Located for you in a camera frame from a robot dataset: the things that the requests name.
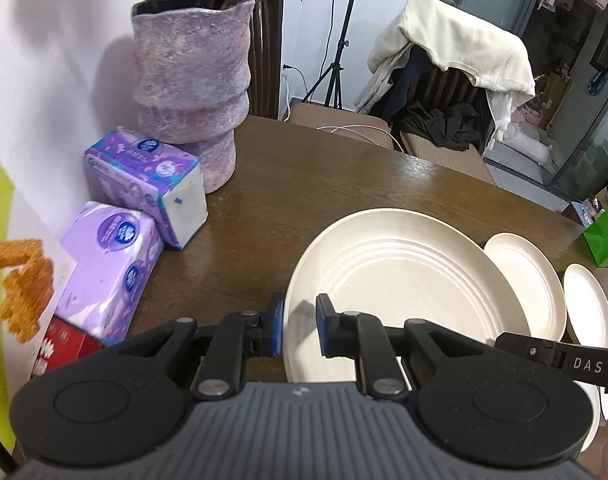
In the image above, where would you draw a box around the black tripod stand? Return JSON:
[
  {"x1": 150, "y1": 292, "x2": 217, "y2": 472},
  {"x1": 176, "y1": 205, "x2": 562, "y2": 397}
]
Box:
[{"x1": 301, "y1": 0, "x2": 359, "y2": 111}]

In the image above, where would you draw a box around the white cable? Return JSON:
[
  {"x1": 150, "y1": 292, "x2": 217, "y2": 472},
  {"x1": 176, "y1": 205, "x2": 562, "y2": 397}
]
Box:
[{"x1": 316, "y1": 124, "x2": 405, "y2": 153}]

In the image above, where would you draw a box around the green paper bag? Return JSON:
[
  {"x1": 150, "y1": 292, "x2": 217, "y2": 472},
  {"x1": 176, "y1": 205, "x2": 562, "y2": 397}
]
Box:
[{"x1": 583, "y1": 200, "x2": 608, "y2": 268}]

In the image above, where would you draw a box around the cream jacket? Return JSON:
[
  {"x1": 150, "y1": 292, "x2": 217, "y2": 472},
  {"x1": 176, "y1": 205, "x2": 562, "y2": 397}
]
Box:
[{"x1": 368, "y1": 0, "x2": 536, "y2": 153}]

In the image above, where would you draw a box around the small blue box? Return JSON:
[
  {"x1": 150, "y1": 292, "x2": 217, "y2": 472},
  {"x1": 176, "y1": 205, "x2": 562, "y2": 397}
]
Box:
[{"x1": 569, "y1": 199, "x2": 592, "y2": 226}]

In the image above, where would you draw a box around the large cream plate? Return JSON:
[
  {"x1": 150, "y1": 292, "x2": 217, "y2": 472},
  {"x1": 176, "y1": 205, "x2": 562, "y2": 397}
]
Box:
[
  {"x1": 576, "y1": 382, "x2": 601, "y2": 456},
  {"x1": 283, "y1": 208, "x2": 533, "y2": 385}
]

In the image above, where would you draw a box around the dark blue garment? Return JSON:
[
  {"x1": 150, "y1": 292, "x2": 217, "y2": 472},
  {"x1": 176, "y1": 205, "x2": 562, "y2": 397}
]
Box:
[{"x1": 384, "y1": 47, "x2": 435, "y2": 121}]

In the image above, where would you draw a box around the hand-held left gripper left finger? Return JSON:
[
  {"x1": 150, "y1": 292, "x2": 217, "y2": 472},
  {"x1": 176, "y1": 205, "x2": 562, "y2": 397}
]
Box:
[{"x1": 111, "y1": 295, "x2": 285, "y2": 403}]

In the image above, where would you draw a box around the glass sliding door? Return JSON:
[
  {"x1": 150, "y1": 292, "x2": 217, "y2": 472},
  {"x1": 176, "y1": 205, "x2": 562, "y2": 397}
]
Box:
[{"x1": 419, "y1": 0, "x2": 608, "y2": 216}]

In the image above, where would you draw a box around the red and white box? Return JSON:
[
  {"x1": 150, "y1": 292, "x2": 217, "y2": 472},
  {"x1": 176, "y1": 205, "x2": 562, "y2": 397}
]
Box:
[{"x1": 31, "y1": 314, "x2": 104, "y2": 378}]

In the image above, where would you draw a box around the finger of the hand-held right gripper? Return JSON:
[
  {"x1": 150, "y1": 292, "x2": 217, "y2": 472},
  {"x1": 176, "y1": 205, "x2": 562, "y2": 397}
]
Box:
[{"x1": 494, "y1": 332, "x2": 557, "y2": 367}]

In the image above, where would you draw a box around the small cream plate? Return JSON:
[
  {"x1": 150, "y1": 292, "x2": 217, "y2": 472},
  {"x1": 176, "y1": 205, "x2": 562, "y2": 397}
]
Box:
[
  {"x1": 484, "y1": 232, "x2": 567, "y2": 343},
  {"x1": 562, "y1": 263, "x2": 608, "y2": 348}
]

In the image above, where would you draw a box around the dark wooden slatted chair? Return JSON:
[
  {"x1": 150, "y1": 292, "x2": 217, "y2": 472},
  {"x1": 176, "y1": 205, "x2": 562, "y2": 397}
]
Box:
[{"x1": 248, "y1": 0, "x2": 391, "y2": 148}]

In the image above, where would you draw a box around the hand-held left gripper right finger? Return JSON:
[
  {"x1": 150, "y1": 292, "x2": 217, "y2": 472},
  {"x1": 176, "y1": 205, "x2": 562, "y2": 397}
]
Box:
[{"x1": 316, "y1": 294, "x2": 492, "y2": 403}]

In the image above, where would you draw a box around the purple textured vase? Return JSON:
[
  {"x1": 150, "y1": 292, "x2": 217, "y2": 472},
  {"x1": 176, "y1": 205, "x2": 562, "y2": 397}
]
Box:
[{"x1": 131, "y1": 0, "x2": 257, "y2": 195}]

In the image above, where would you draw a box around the purple tissue pack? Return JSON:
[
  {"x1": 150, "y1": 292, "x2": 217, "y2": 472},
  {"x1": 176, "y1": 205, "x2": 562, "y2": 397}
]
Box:
[
  {"x1": 55, "y1": 201, "x2": 165, "y2": 347},
  {"x1": 84, "y1": 126, "x2": 209, "y2": 251}
]

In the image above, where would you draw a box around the wooden chair with clothes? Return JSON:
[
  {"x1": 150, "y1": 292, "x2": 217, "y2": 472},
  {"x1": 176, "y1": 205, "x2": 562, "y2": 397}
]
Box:
[{"x1": 401, "y1": 42, "x2": 497, "y2": 186}]

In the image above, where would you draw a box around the wall outlet with plug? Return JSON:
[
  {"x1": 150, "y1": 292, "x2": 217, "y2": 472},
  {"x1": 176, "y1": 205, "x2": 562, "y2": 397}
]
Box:
[{"x1": 281, "y1": 62, "x2": 305, "y2": 96}]

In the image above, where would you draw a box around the black cloth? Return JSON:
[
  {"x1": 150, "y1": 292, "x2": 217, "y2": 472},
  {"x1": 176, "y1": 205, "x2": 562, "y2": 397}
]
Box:
[{"x1": 401, "y1": 100, "x2": 485, "y2": 152}]

